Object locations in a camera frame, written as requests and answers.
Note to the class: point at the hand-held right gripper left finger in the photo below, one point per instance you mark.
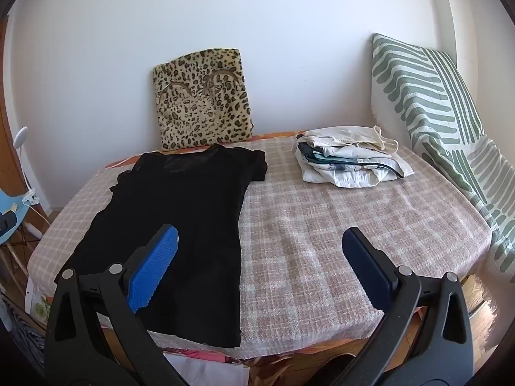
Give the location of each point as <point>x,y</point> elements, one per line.
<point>155,267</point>

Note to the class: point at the dark pleated clothing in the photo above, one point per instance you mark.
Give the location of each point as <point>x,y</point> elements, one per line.
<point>20,329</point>

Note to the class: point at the white folded shirt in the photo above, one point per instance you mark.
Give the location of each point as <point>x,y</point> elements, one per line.
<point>346,181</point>

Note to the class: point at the black shirt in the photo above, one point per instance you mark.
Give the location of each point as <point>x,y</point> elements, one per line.
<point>181,193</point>

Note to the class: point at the pink checked blanket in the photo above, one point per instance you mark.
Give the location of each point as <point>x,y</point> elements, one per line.
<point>301,249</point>

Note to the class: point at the light blue chair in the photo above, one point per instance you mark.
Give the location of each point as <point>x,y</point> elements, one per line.
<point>14,205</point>

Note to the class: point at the white clip lamp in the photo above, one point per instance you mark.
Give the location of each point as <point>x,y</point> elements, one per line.
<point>22,134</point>

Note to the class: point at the green striped white cushion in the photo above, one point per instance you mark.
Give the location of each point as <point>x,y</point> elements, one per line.
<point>426,100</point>

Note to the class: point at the leopard print cushion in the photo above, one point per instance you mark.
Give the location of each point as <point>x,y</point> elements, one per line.
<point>201,100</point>

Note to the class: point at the dark teal garment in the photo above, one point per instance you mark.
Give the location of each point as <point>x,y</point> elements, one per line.
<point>312,153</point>

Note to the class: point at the flower printed bag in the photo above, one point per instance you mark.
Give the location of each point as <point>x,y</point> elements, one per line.
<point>38,305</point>

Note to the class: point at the wooden door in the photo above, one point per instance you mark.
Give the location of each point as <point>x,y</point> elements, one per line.
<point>8,148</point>

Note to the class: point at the white floral garment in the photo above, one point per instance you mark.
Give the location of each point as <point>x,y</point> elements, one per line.
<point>338,167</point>

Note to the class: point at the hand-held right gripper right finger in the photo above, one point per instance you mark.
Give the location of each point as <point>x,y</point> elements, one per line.
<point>364,267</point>

